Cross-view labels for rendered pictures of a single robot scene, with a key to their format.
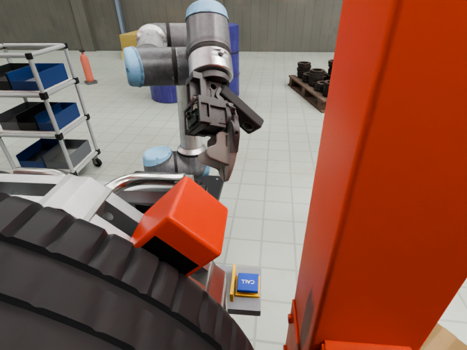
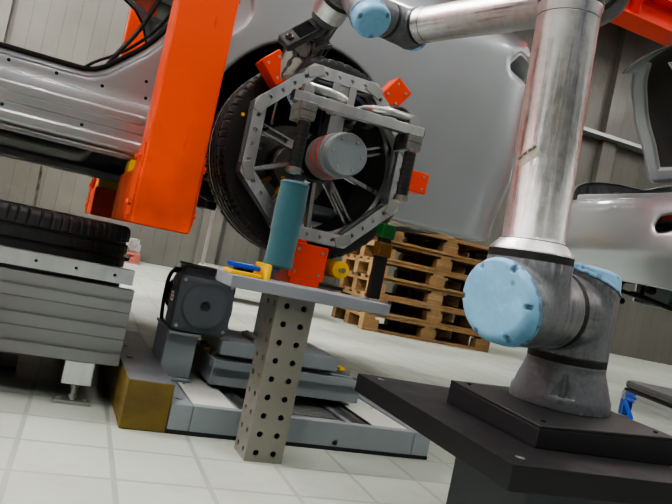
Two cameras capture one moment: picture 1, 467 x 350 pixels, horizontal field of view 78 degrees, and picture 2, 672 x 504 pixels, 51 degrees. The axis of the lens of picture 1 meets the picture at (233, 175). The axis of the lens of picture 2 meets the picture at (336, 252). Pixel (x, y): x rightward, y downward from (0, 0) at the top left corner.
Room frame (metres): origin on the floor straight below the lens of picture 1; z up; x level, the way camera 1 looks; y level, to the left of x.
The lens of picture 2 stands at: (2.27, -0.67, 0.52)
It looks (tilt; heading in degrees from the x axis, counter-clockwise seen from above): 1 degrees up; 152
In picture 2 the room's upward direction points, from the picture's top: 12 degrees clockwise
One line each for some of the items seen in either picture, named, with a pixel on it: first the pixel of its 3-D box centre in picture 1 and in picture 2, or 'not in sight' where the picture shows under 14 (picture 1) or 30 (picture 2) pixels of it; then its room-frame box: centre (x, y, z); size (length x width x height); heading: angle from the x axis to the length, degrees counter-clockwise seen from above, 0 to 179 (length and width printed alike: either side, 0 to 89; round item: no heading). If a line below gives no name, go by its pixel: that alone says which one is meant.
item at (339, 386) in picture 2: not in sight; (272, 369); (0.11, 0.33, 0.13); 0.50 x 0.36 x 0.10; 84
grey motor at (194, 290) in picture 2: not in sight; (188, 317); (0.04, 0.03, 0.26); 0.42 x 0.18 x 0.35; 174
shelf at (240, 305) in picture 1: (199, 286); (303, 292); (0.63, 0.13, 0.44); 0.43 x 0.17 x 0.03; 84
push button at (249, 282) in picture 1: (247, 283); (243, 267); (0.62, -0.04, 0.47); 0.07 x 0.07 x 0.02; 84
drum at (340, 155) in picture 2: not in sight; (334, 156); (0.34, 0.28, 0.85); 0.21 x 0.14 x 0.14; 174
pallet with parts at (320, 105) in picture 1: (333, 78); not in sight; (4.07, -1.42, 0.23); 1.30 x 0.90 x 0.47; 7
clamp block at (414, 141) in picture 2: not in sight; (407, 143); (0.49, 0.43, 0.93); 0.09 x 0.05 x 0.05; 174
